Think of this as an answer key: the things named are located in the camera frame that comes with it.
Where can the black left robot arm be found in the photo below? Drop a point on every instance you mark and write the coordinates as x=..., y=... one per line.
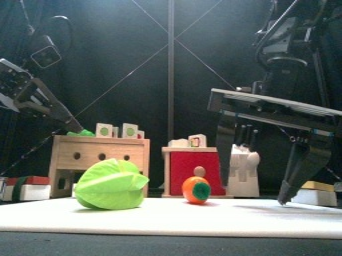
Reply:
x=54, y=30

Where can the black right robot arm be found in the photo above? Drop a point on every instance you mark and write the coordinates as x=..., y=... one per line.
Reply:
x=294, y=43

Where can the white block with picture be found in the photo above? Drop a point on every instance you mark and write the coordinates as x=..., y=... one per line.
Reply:
x=197, y=141

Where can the green toy leafy vegetable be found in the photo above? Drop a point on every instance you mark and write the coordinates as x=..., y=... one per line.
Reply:
x=85, y=133

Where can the yellow and white box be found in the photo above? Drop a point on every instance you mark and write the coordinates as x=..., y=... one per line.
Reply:
x=316, y=193

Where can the red wooden toy cabinet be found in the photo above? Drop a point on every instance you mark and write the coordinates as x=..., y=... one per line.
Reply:
x=192, y=163

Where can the small wooden egg peg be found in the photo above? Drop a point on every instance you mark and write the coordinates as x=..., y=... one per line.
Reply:
x=200, y=171

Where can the white toy piece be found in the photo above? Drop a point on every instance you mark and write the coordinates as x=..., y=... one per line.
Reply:
x=178, y=143

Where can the white block green circle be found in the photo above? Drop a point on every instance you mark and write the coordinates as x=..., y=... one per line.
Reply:
x=130, y=131
x=105, y=130

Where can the wooden toy stove box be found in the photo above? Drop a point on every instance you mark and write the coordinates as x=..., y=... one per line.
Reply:
x=94, y=150

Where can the orange toy fruit green end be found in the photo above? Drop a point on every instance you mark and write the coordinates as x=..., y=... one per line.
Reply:
x=196, y=190

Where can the small red white block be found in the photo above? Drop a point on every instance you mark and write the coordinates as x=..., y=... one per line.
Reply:
x=141, y=135

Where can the red and white box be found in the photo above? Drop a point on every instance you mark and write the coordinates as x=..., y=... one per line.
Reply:
x=27, y=190

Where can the white cutting board mat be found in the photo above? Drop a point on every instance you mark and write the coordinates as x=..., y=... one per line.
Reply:
x=169, y=216

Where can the green plush starfruit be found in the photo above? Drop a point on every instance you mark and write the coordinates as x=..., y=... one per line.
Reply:
x=111, y=185

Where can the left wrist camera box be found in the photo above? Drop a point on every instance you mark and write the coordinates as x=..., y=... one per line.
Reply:
x=46, y=56

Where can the vertical metal frame pole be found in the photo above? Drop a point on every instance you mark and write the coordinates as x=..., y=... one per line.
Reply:
x=172, y=66

